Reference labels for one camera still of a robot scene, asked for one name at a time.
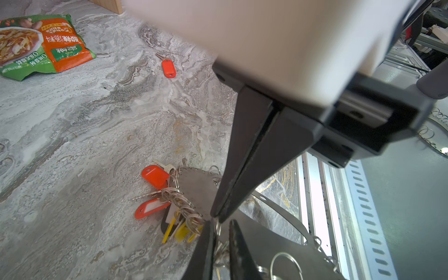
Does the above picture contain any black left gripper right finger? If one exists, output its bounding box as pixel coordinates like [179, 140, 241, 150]
[229, 219, 262, 280]

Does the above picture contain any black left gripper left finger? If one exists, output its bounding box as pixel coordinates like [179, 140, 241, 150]
[182, 220, 217, 280]

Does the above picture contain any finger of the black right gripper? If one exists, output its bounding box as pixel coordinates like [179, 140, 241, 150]
[211, 86, 280, 219]

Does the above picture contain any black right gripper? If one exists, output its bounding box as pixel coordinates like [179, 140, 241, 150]
[212, 61, 434, 222]

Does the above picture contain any yellow key tag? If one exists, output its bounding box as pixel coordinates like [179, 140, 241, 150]
[162, 210, 205, 244]

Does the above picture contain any red key tag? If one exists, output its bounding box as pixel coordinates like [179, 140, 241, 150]
[156, 54, 177, 79]
[141, 165, 170, 190]
[134, 198, 171, 219]

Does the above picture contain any wooden two-tier shelf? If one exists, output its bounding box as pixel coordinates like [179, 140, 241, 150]
[89, 0, 123, 15]

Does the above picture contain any green orange noodle packet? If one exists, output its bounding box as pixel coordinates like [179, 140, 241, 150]
[1, 14, 96, 81]

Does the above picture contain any aluminium front rail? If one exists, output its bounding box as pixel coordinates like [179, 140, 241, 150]
[295, 153, 398, 280]

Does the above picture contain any spare metal ring plate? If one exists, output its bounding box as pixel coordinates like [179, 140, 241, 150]
[418, 107, 448, 157]

